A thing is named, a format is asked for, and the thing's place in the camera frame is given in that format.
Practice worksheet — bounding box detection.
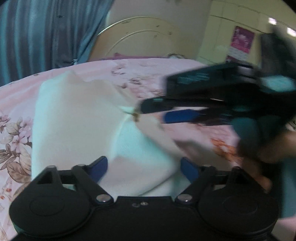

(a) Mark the purple pillow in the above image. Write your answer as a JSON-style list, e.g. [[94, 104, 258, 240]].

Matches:
[[113, 53, 166, 59]]

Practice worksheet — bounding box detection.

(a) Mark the person's right hand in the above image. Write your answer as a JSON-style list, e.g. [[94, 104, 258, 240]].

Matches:
[[237, 130, 295, 192]]

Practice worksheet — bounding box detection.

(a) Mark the cream wardrobe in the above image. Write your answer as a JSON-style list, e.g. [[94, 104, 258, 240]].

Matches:
[[197, 0, 295, 65]]

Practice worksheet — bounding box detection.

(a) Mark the pink floral bed sheet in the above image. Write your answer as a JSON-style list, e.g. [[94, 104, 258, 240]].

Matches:
[[0, 58, 296, 241]]

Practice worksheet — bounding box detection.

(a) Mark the blue grey curtain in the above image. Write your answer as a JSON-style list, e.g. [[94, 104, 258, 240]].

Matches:
[[1, 0, 113, 85]]

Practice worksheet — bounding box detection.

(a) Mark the pink wall poster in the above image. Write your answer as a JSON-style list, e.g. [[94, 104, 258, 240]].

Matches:
[[226, 26, 255, 62]]

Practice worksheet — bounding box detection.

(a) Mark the white cloth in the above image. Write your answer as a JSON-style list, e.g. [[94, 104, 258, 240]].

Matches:
[[31, 72, 189, 198]]

